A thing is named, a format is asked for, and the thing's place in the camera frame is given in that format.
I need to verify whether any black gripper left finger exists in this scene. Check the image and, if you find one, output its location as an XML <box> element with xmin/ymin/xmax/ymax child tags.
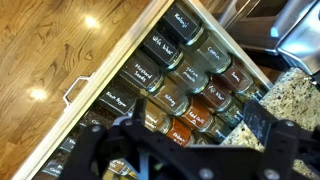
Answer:
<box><xmin>59</xmin><ymin>98</ymin><xmax>148</xmax><ymax>180</ymax></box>

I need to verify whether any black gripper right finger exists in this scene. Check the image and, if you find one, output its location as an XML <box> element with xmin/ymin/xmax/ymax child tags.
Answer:
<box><xmin>243</xmin><ymin>99</ymin><xmax>299</xmax><ymax>180</ymax></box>

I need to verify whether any light wooden spice drawer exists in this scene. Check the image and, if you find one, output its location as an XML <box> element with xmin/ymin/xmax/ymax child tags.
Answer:
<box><xmin>11</xmin><ymin>0</ymin><xmax>274</xmax><ymax>180</ymax></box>

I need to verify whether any labelled glass spice jar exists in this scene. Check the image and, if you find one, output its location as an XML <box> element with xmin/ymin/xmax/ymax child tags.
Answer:
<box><xmin>59</xmin><ymin>135</ymin><xmax>78</xmax><ymax>154</ymax></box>
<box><xmin>205</xmin><ymin>115</ymin><xmax>233</xmax><ymax>144</ymax></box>
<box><xmin>193</xmin><ymin>131</ymin><xmax>212</xmax><ymax>147</ymax></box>
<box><xmin>105</xmin><ymin>159</ymin><xmax>135</xmax><ymax>177</ymax></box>
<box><xmin>79</xmin><ymin>105</ymin><xmax>118</xmax><ymax>130</ymax></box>
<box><xmin>40</xmin><ymin>159</ymin><xmax>67</xmax><ymax>178</ymax></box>
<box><xmin>237</xmin><ymin>84</ymin><xmax>266</xmax><ymax>104</ymax></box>
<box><xmin>224</xmin><ymin>101</ymin><xmax>246</xmax><ymax>128</ymax></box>

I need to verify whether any black pepper labelled spice jar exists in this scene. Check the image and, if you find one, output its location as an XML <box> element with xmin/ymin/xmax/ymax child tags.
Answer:
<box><xmin>97</xmin><ymin>83</ymin><xmax>138</xmax><ymax>117</ymax></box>

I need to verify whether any sumac labelled spice jar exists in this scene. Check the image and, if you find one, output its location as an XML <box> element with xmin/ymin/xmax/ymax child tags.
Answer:
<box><xmin>218</xmin><ymin>63</ymin><xmax>255</xmax><ymax>94</ymax></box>

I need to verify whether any pul biber labelled spice jar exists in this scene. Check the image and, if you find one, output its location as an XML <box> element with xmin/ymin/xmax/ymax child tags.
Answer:
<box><xmin>197</xmin><ymin>81</ymin><xmax>234</xmax><ymax>113</ymax></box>

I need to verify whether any tan ground spice jar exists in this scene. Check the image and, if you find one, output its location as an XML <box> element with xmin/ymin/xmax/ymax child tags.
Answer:
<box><xmin>143</xmin><ymin>101</ymin><xmax>173</xmax><ymax>134</ymax></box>

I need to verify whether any orange powder labelled spice jar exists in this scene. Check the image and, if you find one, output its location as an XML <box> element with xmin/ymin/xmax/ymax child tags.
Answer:
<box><xmin>164</xmin><ymin>117</ymin><xmax>195</xmax><ymax>148</ymax></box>

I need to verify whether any cumin labelled spice jar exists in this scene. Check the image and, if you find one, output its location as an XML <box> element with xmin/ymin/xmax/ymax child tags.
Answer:
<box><xmin>190</xmin><ymin>32</ymin><xmax>233</xmax><ymax>75</ymax></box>

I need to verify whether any garam masala labelled spice jar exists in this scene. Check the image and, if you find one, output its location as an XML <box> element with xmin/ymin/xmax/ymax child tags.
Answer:
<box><xmin>167</xmin><ymin>59</ymin><xmax>212</xmax><ymax>95</ymax></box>

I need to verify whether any mustard seeds labelled spice jar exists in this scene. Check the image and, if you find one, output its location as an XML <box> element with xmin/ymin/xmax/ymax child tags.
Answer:
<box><xmin>119</xmin><ymin>54</ymin><xmax>167</xmax><ymax>94</ymax></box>

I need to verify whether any nutmeg labelled spice jar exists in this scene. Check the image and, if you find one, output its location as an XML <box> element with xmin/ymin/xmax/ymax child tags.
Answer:
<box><xmin>152</xmin><ymin>83</ymin><xmax>191</xmax><ymax>117</ymax></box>

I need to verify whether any stainless steel gas range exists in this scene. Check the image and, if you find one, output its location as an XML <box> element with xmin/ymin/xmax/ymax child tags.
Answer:
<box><xmin>199</xmin><ymin>0</ymin><xmax>320</xmax><ymax>76</ymax></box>

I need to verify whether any urfa biber labelled spice jar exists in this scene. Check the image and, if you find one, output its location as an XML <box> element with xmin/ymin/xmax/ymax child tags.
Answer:
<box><xmin>141</xmin><ymin>29</ymin><xmax>185</xmax><ymax>70</ymax></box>

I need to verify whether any kalonji labelled spice jar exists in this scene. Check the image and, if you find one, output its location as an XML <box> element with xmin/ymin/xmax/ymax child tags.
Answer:
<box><xmin>159</xmin><ymin>1</ymin><xmax>205</xmax><ymax>47</ymax></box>

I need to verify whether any silver metal drawer handle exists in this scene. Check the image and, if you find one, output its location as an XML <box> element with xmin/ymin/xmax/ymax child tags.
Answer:
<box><xmin>62</xmin><ymin>74</ymin><xmax>96</xmax><ymax>108</ymax></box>

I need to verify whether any steel oven door handle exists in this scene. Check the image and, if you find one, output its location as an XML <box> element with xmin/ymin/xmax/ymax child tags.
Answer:
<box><xmin>215</xmin><ymin>0</ymin><xmax>262</xmax><ymax>29</ymax></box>

